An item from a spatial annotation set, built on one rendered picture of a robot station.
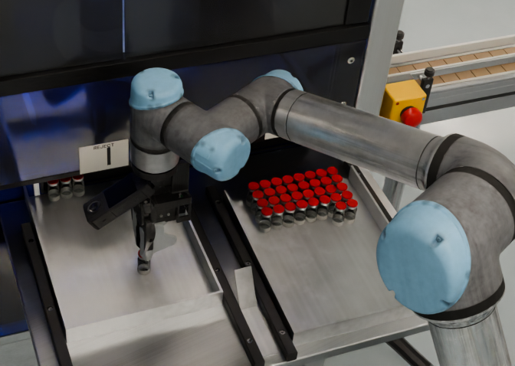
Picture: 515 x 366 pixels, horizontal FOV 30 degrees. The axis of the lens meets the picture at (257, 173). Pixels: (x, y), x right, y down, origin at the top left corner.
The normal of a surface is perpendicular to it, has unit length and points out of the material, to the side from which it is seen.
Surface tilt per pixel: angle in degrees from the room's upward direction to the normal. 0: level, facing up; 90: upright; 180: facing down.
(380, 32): 90
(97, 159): 90
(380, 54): 90
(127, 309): 0
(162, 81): 0
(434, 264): 83
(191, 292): 0
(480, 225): 36
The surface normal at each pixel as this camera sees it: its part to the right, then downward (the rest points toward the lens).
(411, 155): -0.57, -0.15
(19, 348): 0.36, 0.66
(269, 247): 0.08, -0.73
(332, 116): -0.36, -0.55
